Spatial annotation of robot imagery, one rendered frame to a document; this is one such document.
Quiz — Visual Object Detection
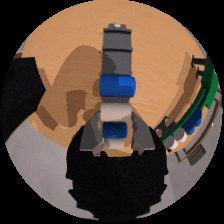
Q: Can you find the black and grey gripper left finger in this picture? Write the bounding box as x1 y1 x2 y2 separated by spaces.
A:
65 110 104 180

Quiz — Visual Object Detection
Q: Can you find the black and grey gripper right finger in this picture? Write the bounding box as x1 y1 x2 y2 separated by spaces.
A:
131 111 169 176

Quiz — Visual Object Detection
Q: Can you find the blue plastic bar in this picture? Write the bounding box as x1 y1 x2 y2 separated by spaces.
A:
99 75 136 98
183 117 195 135
102 122 128 138
191 107 202 127

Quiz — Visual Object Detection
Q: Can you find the white short plastic bar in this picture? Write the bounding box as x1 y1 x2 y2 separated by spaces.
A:
104 138 124 149
100 102 132 122

